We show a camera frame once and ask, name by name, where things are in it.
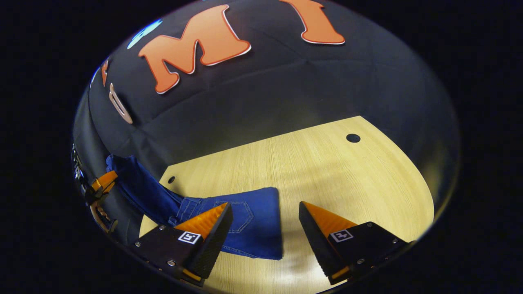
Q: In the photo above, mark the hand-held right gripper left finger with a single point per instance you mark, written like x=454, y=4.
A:
x=210, y=241

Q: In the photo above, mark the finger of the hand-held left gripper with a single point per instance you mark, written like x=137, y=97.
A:
x=104, y=180
x=102, y=218

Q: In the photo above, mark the blue denim jeans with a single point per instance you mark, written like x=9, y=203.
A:
x=253, y=224

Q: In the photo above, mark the black backdrop cloth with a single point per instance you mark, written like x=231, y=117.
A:
x=286, y=90

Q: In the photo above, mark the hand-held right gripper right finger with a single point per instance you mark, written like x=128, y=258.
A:
x=322, y=245

